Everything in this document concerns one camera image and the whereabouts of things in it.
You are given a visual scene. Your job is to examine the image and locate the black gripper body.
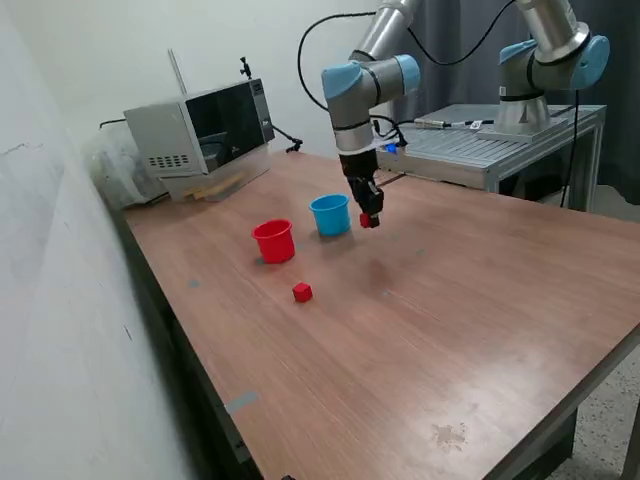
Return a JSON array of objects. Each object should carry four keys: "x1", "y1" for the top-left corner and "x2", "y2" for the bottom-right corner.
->
[{"x1": 338, "y1": 148, "x2": 379, "y2": 195}]

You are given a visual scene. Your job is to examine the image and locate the blue plastic cup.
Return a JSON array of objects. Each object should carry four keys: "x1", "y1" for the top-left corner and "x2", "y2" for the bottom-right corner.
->
[{"x1": 308, "y1": 193, "x2": 351, "y2": 237}]

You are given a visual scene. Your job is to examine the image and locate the red plastic cup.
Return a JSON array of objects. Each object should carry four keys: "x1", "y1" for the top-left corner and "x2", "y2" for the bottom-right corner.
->
[{"x1": 251, "y1": 218, "x2": 297, "y2": 265}]

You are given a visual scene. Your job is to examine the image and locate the aluminium profile robot stand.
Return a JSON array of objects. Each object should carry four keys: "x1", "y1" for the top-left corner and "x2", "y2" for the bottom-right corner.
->
[{"x1": 374, "y1": 103, "x2": 608, "y2": 211}]

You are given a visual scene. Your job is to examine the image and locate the clear plastic box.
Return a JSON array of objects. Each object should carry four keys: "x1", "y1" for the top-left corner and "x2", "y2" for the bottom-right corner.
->
[{"x1": 159, "y1": 149, "x2": 274, "y2": 204}]

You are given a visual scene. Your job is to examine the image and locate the wooden sticks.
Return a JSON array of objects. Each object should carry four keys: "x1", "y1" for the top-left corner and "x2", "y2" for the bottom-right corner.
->
[{"x1": 182, "y1": 172, "x2": 246, "y2": 201}]

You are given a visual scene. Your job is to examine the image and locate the aluminium robot mounting plate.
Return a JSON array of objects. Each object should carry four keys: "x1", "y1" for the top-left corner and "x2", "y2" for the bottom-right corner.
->
[{"x1": 475, "y1": 115, "x2": 570, "y2": 145}]

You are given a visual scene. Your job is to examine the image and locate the silver microwave oven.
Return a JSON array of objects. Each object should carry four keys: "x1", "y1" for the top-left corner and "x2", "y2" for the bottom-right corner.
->
[{"x1": 123, "y1": 77, "x2": 276, "y2": 177}]

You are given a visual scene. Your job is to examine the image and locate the thin white rod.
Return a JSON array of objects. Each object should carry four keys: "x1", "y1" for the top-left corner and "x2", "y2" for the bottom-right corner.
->
[{"x1": 167, "y1": 48, "x2": 189, "y2": 96}]

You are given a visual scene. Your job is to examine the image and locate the crumpled clear plastic bag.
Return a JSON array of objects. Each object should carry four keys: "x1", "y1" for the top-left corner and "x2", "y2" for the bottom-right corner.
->
[{"x1": 82, "y1": 124, "x2": 169, "y2": 211}]

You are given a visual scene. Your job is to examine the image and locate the robot base cable with connector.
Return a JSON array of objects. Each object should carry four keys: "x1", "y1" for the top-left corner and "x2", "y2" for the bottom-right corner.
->
[{"x1": 414, "y1": 118, "x2": 496, "y2": 132}]

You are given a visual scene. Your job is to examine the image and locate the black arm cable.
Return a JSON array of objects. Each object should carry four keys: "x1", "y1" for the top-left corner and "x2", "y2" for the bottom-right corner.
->
[{"x1": 298, "y1": 0, "x2": 516, "y2": 115}]

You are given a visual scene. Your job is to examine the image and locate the black hanging power cable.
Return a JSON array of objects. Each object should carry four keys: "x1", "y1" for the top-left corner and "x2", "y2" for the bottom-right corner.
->
[{"x1": 559, "y1": 87, "x2": 581, "y2": 209}]

